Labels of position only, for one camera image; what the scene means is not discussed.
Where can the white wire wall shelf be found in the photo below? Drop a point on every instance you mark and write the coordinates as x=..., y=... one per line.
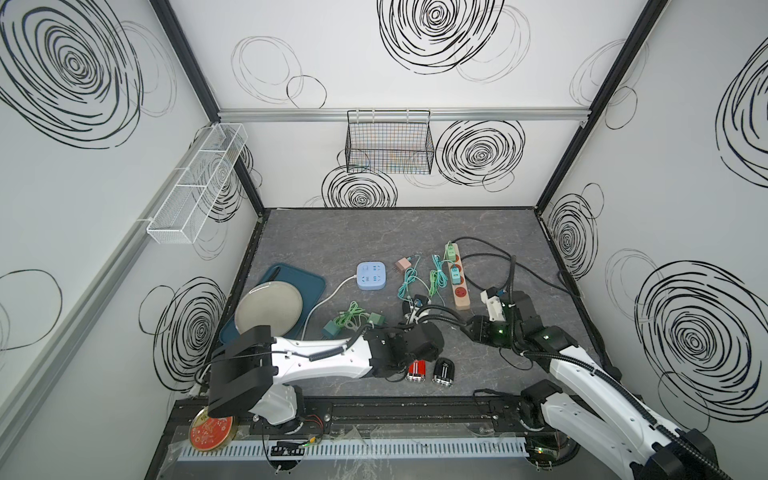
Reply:
x=200, y=181

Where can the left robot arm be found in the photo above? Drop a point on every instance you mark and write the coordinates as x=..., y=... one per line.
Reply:
x=257, y=373

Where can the beige power strip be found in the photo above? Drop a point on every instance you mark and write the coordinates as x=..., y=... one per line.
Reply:
x=460, y=292

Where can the black wire wall basket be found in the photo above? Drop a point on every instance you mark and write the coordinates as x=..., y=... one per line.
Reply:
x=389, y=142

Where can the blue power strip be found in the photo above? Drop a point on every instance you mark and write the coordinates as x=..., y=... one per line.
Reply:
x=371, y=276

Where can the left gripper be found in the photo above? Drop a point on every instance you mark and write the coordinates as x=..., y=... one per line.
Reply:
x=434, y=355

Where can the red round tin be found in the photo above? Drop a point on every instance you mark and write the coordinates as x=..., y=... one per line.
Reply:
x=207, y=433

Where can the teal plastic tray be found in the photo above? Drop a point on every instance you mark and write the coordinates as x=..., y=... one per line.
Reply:
x=310, y=286

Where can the white slotted cable duct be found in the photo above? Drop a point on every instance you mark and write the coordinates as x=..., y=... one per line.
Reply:
x=353, y=449

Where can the teal charger on beige strip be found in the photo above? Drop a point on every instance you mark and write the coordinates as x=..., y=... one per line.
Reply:
x=456, y=276

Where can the round grey plate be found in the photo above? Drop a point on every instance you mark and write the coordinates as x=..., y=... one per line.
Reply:
x=276, y=304

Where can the teal cable pink charger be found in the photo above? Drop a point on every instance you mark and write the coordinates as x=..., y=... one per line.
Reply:
x=409, y=277

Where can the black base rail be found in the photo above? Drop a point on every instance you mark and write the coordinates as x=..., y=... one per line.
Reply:
x=323, y=414

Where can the green charger on beige strip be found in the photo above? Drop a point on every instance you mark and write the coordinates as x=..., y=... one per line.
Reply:
x=450, y=253

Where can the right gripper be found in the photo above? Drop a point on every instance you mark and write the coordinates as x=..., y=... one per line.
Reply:
x=478, y=329

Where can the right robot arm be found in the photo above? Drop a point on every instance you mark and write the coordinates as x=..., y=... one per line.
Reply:
x=585, y=402

